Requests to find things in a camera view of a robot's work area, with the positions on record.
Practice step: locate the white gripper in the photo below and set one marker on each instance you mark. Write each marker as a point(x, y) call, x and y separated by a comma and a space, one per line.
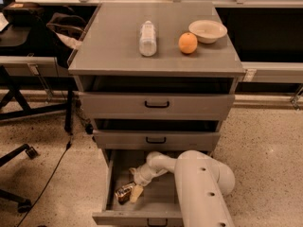
point(142, 177)

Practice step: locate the orange drink can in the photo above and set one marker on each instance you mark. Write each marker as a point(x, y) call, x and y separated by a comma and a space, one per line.
point(125, 193)

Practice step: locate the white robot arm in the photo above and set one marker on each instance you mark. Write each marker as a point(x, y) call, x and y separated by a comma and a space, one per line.
point(200, 182)

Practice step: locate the grey bottom drawer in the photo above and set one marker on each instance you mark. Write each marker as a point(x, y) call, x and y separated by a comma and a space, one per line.
point(157, 206)

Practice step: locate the grey drawer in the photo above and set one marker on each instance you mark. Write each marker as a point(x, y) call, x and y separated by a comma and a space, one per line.
point(157, 140)
point(157, 206)
point(156, 106)

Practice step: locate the grey middle drawer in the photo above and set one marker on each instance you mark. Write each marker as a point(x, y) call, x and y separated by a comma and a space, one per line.
point(157, 140)

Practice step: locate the grey top drawer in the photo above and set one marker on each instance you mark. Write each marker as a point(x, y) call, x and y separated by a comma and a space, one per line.
point(156, 106)

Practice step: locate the grey drawer cabinet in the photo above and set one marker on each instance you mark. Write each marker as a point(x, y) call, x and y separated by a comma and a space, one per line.
point(109, 61)

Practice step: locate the clear plastic water bottle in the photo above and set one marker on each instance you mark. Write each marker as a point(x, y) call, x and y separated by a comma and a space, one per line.
point(147, 41)

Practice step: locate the orange fruit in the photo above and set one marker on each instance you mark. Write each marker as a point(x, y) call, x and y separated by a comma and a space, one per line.
point(187, 43)

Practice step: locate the black desk with legs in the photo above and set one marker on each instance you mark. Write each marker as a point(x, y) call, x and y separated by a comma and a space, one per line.
point(30, 60)

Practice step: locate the white bowl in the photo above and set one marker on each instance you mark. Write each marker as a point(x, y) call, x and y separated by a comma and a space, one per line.
point(207, 31)

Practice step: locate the dark backpack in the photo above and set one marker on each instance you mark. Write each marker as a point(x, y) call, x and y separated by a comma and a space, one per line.
point(68, 28)

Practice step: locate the dark bag on desk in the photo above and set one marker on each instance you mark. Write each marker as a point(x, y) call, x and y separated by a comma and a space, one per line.
point(23, 14)

